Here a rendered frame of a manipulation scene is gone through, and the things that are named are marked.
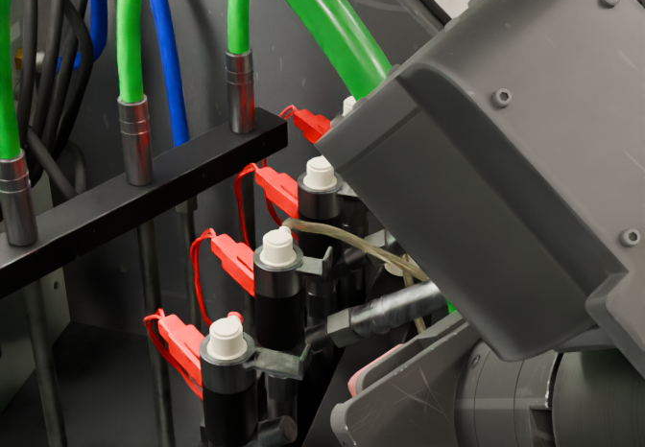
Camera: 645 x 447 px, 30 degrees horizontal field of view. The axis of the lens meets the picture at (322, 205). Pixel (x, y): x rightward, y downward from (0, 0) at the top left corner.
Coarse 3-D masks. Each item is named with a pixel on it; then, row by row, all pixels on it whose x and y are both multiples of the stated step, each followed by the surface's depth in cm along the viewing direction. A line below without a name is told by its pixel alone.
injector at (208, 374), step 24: (216, 360) 59; (240, 360) 59; (216, 384) 60; (240, 384) 60; (216, 408) 61; (240, 408) 61; (216, 432) 62; (240, 432) 62; (264, 432) 62; (288, 432) 62
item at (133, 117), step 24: (120, 0) 69; (120, 24) 70; (120, 48) 71; (120, 72) 72; (120, 96) 73; (144, 96) 74; (120, 120) 74; (144, 120) 74; (144, 144) 75; (144, 168) 75; (384, 240) 73
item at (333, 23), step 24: (288, 0) 34; (312, 0) 34; (336, 0) 34; (312, 24) 34; (336, 24) 34; (360, 24) 34; (336, 48) 34; (360, 48) 34; (360, 72) 34; (384, 72) 34; (360, 96) 34
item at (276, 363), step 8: (256, 352) 60; (264, 352) 60; (272, 352) 60; (280, 352) 60; (256, 360) 60; (264, 360) 60; (272, 360) 60; (280, 360) 60; (288, 360) 60; (296, 360) 60; (248, 368) 59; (256, 368) 59; (264, 368) 59; (272, 368) 59; (280, 368) 59; (288, 368) 59; (296, 368) 59; (288, 376) 59; (296, 376) 59
